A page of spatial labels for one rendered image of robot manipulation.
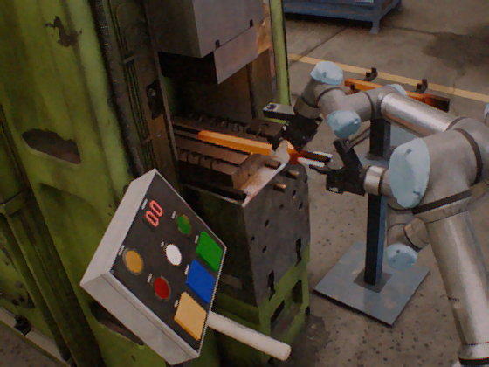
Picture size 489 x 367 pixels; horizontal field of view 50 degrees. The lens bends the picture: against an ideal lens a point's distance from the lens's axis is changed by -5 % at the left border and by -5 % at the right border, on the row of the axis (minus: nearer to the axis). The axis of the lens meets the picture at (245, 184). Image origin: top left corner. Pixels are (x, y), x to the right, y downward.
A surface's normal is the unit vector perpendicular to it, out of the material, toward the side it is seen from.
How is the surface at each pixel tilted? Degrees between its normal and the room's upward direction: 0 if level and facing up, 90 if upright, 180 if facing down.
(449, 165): 47
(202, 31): 90
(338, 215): 0
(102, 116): 90
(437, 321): 0
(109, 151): 90
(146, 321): 90
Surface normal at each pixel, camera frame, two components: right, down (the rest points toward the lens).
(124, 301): -0.14, 0.59
